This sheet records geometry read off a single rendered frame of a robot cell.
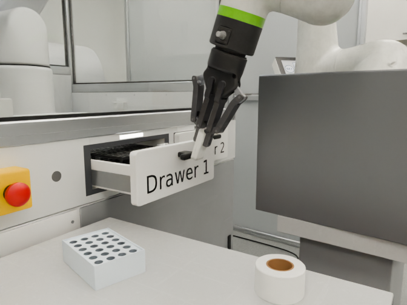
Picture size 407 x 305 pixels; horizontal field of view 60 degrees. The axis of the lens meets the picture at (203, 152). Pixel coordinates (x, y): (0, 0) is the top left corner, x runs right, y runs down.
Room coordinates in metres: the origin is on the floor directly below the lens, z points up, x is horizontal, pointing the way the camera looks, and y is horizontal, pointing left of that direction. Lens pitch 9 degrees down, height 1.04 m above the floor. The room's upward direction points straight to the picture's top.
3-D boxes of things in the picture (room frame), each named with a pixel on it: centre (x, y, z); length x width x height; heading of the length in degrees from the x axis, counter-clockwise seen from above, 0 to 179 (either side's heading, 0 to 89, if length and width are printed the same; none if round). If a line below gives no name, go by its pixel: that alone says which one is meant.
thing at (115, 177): (0.91, 0.23, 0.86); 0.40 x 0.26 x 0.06; 57
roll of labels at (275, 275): (0.47, -0.11, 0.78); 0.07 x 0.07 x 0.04
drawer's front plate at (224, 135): (1.13, 0.00, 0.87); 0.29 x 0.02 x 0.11; 147
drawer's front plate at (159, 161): (0.79, 0.06, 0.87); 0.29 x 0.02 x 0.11; 147
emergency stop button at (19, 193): (0.56, 0.31, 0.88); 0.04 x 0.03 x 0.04; 147
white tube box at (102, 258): (0.54, 0.16, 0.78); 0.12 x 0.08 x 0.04; 42
